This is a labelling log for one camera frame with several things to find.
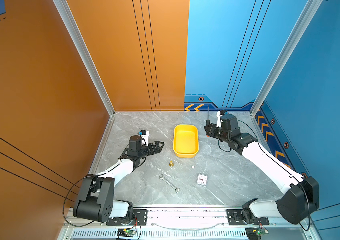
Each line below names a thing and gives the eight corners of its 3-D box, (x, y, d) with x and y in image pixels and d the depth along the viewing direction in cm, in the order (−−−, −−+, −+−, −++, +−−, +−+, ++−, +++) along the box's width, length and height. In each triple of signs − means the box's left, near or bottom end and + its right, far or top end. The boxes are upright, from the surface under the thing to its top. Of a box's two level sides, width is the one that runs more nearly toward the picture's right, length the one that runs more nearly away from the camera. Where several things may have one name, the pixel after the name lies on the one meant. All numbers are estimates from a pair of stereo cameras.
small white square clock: (196, 184, 86) (196, 183, 84) (197, 175, 90) (197, 173, 87) (206, 186, 85) (207, 185, 83) (207, 176, 89) (207, 175, 87)
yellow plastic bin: (173, 158, 97) (172, 153, 92) (173, 129, 112) (173, 124, 107) (199, 158, 97) (201, 153, 91) (196, 129, 112) (197, 124, 107)
